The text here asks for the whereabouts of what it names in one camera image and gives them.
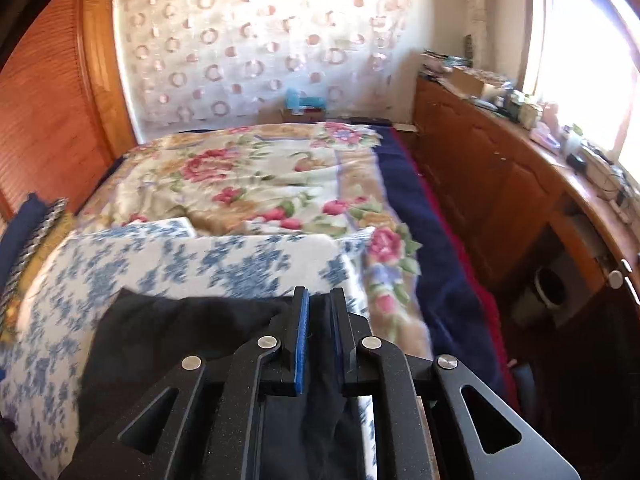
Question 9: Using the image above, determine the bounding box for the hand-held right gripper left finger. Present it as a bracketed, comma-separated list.
[57, 286, 311, 480]

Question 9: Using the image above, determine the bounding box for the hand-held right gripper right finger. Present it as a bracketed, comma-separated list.
[327, 287, 581, 480]

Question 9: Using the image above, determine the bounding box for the black printed t-shirt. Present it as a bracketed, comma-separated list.
[75, 287, 373, 480]

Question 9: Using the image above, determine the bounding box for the navy blue blanket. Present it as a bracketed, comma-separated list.
[372, 127, 506, 396]

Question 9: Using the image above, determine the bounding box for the white sheet with blue flowers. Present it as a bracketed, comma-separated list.
[0, 217, 376, 480]

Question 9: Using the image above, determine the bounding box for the floral blanket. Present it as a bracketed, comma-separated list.
[75, 122, 436, 361]

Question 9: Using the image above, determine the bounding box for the white bin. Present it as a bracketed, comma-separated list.
[510, 265, 568, 328]

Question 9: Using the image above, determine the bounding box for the wooden sideboard cabinet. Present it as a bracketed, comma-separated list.
[412, 75, 640, 311]

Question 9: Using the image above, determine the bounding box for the teal blue box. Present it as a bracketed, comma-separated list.
[285, 88, 328, 113]

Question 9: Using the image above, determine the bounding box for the yellow cloth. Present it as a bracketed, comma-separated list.
[0, 210, 78, 341]

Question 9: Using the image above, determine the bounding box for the black white patterned cloth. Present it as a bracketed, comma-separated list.
[0, 199, 68, 321]

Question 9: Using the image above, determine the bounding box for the cardboard box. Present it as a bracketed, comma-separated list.
[450, 66, 488, 98]

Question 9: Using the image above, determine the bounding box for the navy blue cloth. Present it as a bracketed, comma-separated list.
[0, 192, 53, 281]

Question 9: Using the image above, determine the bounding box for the clutter of small bottles and boxes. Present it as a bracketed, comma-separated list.
[420, 35, 640, 221]

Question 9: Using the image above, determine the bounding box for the white curtain with circles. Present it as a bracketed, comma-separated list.
[112, 0, 416, 133]

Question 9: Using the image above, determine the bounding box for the wooden louvered wardrobe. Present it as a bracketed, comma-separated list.
[0, 0, 138, 221]

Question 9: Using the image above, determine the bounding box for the window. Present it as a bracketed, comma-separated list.
[520, 0, 640, 181]

